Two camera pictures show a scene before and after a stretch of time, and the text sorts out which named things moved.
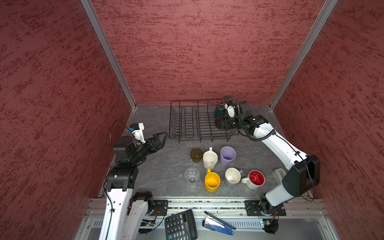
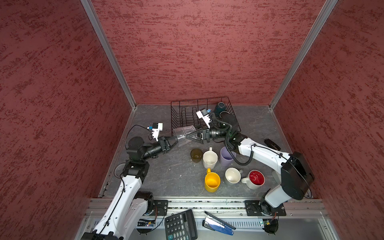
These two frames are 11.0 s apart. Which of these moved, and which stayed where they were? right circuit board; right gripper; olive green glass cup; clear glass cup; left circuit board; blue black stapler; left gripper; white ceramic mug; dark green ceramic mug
Moved: clear glass cup; left gripper; right gripper
Stayed: white ceramic mug; blue black stapler; left circuit board; dark green ceramic mug; olive green glass cup; right circuit board
